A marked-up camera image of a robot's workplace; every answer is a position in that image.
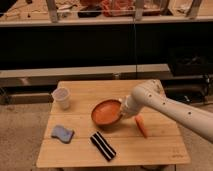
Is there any orange ceramic bowl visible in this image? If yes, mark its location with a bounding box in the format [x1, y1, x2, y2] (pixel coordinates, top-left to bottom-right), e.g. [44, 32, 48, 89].
[91, 99, 121, 126]

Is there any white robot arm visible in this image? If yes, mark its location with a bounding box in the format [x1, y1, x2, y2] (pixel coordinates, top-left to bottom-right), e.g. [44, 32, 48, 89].
[119, 80, 213, 144]

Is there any clear plastic cup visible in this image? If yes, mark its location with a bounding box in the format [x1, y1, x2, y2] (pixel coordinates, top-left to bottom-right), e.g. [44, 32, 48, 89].
[51, 87, 70, 110]

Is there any orange carrot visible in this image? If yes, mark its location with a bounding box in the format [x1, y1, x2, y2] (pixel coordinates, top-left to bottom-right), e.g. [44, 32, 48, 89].
[134, 115, 148, 138]

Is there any black white striped cloth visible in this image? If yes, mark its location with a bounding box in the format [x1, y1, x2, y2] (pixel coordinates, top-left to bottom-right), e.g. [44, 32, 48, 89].
[90, 132, 116, 161]

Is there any wooden table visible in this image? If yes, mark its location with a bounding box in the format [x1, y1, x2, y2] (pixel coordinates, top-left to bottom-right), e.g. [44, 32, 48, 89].
[37, 80, 190, 168]

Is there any blue sponge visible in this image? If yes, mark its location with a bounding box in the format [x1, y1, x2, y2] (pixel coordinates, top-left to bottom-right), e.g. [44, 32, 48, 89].
[51, 125, 74, 144]

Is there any red cloth on shelf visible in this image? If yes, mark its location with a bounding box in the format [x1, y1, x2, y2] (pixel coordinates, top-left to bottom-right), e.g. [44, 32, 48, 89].
[101, 0, 135, 17]

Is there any long wooden bench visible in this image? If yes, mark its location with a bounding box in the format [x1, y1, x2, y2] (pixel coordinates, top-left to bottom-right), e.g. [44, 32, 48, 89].
[0, 64, 170, 87]

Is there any black cable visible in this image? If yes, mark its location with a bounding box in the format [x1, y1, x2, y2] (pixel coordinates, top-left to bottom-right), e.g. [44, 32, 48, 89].
[132, 16, 139, 80]

